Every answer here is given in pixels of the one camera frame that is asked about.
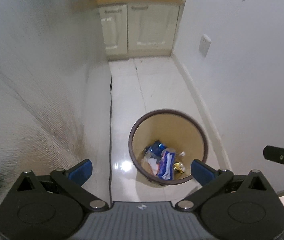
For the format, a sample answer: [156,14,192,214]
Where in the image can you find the cream floor cabinet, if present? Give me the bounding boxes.
[73,0,186,61]

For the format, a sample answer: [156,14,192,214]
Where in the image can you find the black cable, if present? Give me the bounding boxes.
[108,77,114,203]

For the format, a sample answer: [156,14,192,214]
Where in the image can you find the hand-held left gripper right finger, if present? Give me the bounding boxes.
[176,159,271,211]

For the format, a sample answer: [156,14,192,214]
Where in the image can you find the brown white checkered tablecloth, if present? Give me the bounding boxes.
[0,0,112,205]

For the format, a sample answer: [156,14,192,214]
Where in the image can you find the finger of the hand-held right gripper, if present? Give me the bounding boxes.
[263,145,284,167]

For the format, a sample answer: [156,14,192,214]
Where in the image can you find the white wall outlet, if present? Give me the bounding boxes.
[199,33,211,57]

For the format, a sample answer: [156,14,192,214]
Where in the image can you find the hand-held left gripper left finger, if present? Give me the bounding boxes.
[14,158,109,212]

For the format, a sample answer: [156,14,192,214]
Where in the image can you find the crushed blue soda can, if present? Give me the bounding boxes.
[146,141,166,155]

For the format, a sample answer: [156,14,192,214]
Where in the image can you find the white plastic bag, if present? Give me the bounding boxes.
[142,155,161,176]

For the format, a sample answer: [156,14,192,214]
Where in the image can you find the beige waste bin brown rim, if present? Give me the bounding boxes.
[129,109,209,186]

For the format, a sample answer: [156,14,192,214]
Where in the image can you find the light blue snack packet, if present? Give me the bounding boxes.
[157,149,177,180]

